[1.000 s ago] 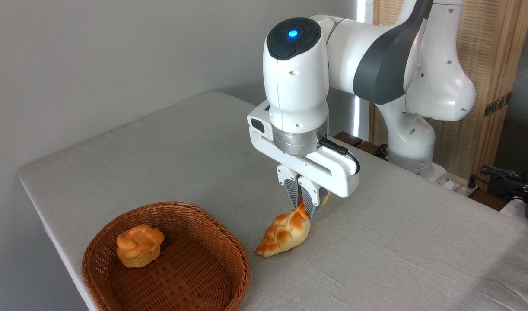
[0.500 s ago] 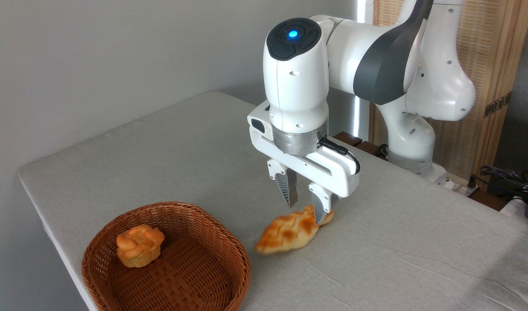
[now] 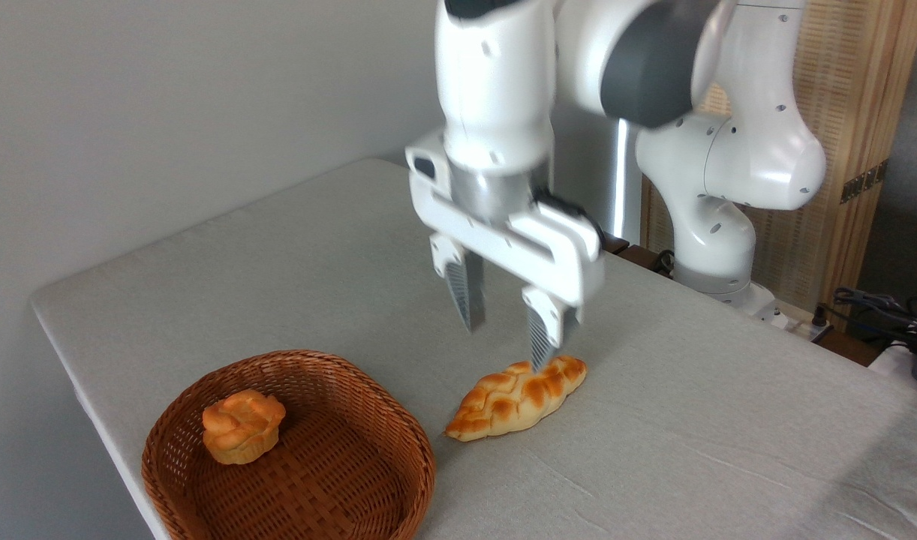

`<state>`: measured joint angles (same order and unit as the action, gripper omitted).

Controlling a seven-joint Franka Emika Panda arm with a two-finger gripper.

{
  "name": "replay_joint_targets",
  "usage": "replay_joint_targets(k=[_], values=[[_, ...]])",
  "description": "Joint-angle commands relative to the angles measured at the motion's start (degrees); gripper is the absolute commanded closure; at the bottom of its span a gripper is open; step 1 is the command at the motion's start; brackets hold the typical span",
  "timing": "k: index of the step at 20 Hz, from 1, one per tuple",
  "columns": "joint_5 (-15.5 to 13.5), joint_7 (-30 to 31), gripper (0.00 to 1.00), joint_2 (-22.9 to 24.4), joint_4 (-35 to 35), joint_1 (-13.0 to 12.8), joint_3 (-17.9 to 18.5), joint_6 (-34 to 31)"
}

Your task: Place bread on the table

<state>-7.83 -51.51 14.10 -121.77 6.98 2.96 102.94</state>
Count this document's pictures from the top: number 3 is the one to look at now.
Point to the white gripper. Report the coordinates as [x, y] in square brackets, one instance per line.
[526, 251]

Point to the long braided bread loaf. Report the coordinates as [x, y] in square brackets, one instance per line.
[503, 405]

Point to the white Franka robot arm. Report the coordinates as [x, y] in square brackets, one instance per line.
[496, 90]

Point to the small round bread bun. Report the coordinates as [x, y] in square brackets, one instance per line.
[241, 427]

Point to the white vertical pole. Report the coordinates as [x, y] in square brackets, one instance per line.
[625, 180]

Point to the grey tablecloth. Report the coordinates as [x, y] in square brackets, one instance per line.
[691, 435]

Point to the brown woven wicker basket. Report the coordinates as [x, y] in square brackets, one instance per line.
[338, 465]

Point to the white power strip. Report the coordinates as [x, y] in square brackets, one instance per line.
[800, 324]

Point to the dark metal screen hinge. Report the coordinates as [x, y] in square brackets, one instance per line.
[864, 182]

